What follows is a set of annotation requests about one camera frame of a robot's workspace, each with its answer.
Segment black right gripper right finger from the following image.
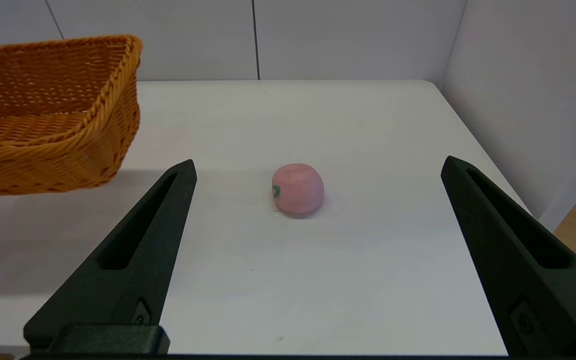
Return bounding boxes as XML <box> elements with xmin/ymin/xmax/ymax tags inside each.
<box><xmin>440</xmin><ymin>155</ymin><xmax>576</xmax><ymax>358</ymax></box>

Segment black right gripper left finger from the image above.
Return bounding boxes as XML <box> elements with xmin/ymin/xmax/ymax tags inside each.
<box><xmin>23</xmin><ymin>159</ymin><xmax>198</xmax><ymax>357</ymax></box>

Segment orange woven wicker basket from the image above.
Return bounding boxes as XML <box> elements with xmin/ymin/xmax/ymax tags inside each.
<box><xmin>0</xmin><ymin>34</ymin><xmax>144</xmax><ymax>198</ymax></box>

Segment pink plush peach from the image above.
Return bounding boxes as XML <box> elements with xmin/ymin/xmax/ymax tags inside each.
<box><xmin>271</xmin><ymin>163</ymin><xmax>325</xmax><ymax>216</ymax></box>

